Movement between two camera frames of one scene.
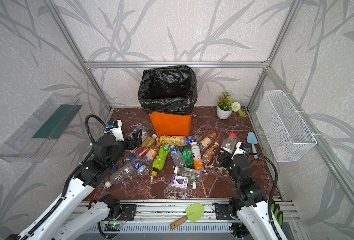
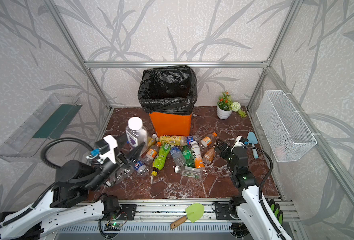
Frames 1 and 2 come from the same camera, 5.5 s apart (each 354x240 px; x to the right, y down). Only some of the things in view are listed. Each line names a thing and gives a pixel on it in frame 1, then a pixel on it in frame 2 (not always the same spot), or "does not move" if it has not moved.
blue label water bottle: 177,156 does not move
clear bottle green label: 193,174 does not move
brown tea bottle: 208,155 does not move
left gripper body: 129,140 → 122,162
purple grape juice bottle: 178,181 → 136,134
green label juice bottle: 161,158 does not move
